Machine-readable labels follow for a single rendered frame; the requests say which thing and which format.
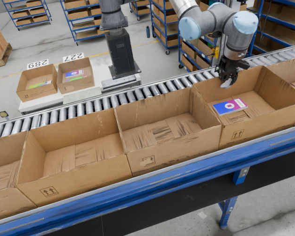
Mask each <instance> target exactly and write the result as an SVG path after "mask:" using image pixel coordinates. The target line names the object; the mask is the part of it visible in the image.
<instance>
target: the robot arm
mask: <svg viewBox="0 0 295 236"><path fill-rule="evenodd" d="M98 1H99V5H100V9H101V13H102V18H101V23H102V26H104V27H116V26H119V25H122V24H123V23H125V22H126V19H125V16H124V14H123V12H122V10H121V6H120V5H124V4H127V3H130V2H134V1H138V0H98ZM169 1H170V3H171V5H172V7H173V8H174V10H175V12H176V14H177V16H178V18H179V21H180V22H179V31H180V34H181V36H182V37H183V38H184V39H185V40H188V41H190V40H194V39H198V38H199V37H202V36H205V35H207V34H210V33H213V32H216V31H220V32H222V33H223V34H225V35H226V36H228V39H227V42H226V46H225V49H224V55H221V59H220V62H219V63H218V64H216V67H215V71H214V72H217V73H218V75H219V79H220V80H221V81H225V82H224V83H223V84H222V85H221V86H220V87H221V88H223V87H224V89H227V88H229V87H230V86H231V85H233V84H234V83H235V82H236V81H237V77H238V72H239V68H238V67H240V68H242V69H245V70H247V69H248V68H249V67H250V65H249V63H248V62H247V61H246V60H242V59H243V58H244V57H245V55H246V53H247V50H248V47H249V45H250V42H251V40H252V37H253V35H254V32H255V31H256V29H257V24H258V18H257V16H256V15H255V14H253V13H252V12H251V13H250V12H248V11H239V12H237V11H235V10H233V9H231V8H229V7H227V6H226V5H225V4H223V3H220V2H216V3H214V4H212V5H211V6H210V7H209V8H208V9H207V10H206V11H203V12H202V11H201V10H200V8H199V6H198V5H197V3H196V2H195V0H169ZM217 66H218V68H219V69H218V70H216V68H217Z"/></svg>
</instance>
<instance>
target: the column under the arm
mask: <svg viewBox="0 0 295 236"><path fill-rule="evenodd" d="M122 31H123V33H122V34H120V35H116V36H111V35H110V33H109V32H105V33H104V34H105V38H106V42H107V45H108V49H109V53H110V57H111V61H112V65H110V66H108V68H109V70H110V73H111V76H112V79H113V80H115V79H118V78H122V77H126V76H130V75H133V74H138V73H141V70H140V68H139V66H138V65H137V63H136V62H135V60H134V59H133V52H132V47H131V41H130V36H129V33H128V32H127V31H126V29H125V28H123V29H122Z"/></svg>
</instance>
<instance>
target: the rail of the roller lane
mask: <svg viewBox="0 0 295 236"><path fill-rule="evenodd" d="M294 48H295V45H294V46H291V47H287V48H283V49H279V50H275V51H272V52H267V53H263V54H260V55H256V56H252V57H248V58H244V59H242V60H246V61H247V60H250V61H252V60H253V59H255V58H256V59H259V58H260V57H264V58H265V57H266V56H267V55H271V56H272V55H273V54H274V53H277V54H279V53H280V52H285V51H286V50H292V49H294ZM215 67H216V66H213V67H209V68H205V69H201V70H198V71H194V72H190V73H186V74H182V75H178V76H174V77H171V78H168V79H163V80H159V81H155V82H151V83H147V84H143V85H140V86H136V87H132V88H128V89H124V90H120V91H116V92H113V93H109V94H105V95H101V96H97V97H93V98H89V99H85V100H82V101H78V102H74V103H70V104H66V105H62V106H58V107H56V108H51V109H47V110H43V111H39V112H35V113H31V114H27V115H24V116H20V117H16V118H11V119H10V121H7V120H4V121H0V125H3V126H5V125H6V123H8V122H11V123H13V124H15V121H17V120H21V121H22V122H24V119H25V118H31V119H32V121H33V117H34V116H35V115H39V116H41V117H42V115H43V114H44V113H48V114H49V115H50V118H49V120H50V119H51V112H52V111H57V112H58V113H59V114H60V110H61V109H62V108H65V109H66V110H67V116H68V109H69V107H70V106H74V107H75V111H76V113H77V105H78V104H83V105H84V111H86V102H91V103H92V105H93V109H94V108H95V105H94V101H95V100H96V99H98V100H100V101H101V106H103V98H104V97H107V98H108V99H109V102H110V104H112V103H111V96H112V95H116V96H117V99H118V102H120V99H119V94H120V93H124V94H125V97H126V99H127V100H128V97H127V92H128V91H132V92H133V94H134V97H137V96H136V94H135V90H136V89H140V90H141V92H142V94H143V95H144V92H143V88H144V87H148V88H149V90H150V92H151V93H153V92H152V90H151V89H150V87H151V86H152V85H156V87H157V88H158V90H159V91H160V89H159V87H158V84H159V83H163V84H164V85H165V87H166V88H167V89H168V87H167V86H166V82H167V81H171V82H172V83H173V81H174V80H175V79H179V80H180V82H181V78H182V77H186V78H187V79H188V77H189V76H190V75H193V76H194V77H196V74H197V73H201V74H202V75H203V73H204V72H205V71H208V72H209V73H210V71H211V70H212V69H215ZM188 81H189V80H188ZM189 82H190V81H189ZM181 83H182V82H181ZM182 84H183V83H182ZM173 85H174V86H175V84H174V83H173ZM175 87H176V86H175ZM58 118H59V115H58Z"/></svg>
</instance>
